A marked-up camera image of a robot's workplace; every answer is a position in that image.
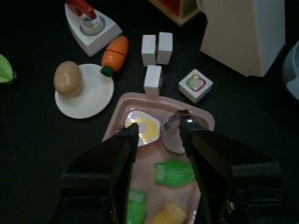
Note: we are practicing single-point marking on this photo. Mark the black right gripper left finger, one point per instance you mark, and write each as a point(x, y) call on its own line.
point(98, 172)

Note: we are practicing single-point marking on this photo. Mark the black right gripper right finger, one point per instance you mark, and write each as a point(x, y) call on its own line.
point(234, 175)

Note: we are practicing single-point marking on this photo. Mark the green toy starfruit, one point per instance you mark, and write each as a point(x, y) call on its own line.
point(6, 71)

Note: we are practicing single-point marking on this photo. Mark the green ridged toy vegetable slice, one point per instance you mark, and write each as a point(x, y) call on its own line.
point(175, 172)

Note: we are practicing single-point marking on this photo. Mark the green toy vegetable piece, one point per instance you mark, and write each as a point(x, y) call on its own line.
point(136, 207)

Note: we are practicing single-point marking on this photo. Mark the pink tray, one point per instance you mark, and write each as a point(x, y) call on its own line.
point(163, 192)

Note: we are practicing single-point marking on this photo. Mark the toy fried egg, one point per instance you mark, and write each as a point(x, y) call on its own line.
point(147, 128)

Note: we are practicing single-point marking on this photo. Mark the silver spoon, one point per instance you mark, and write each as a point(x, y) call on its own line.
point(173, 137)

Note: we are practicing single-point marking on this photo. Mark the yellow toy corn piece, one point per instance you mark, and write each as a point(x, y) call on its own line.
point(168, 215)

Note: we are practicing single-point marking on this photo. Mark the white round plate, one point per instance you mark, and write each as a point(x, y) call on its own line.
point(94, 93)

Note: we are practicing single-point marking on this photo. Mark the white sushi print cube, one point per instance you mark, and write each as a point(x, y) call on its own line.
point(195, 84)

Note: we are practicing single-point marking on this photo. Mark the brown toy egg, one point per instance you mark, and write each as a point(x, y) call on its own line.
point(68, 78)

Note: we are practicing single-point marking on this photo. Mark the white rectangular block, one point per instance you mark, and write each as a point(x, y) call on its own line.
point(148, 50)
point(164, 48)
point(152, 79)

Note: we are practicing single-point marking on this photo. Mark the blue-grey bowl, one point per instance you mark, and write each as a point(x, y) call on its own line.
point(293, 73)

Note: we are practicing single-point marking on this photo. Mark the orange toy carrot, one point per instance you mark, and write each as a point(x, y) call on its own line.
point(115, 54)

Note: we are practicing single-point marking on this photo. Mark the large beige box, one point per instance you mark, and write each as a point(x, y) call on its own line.
point(243, 35)

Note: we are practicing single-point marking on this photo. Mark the wooden box red inside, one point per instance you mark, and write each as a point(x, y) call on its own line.
point(177, 10)

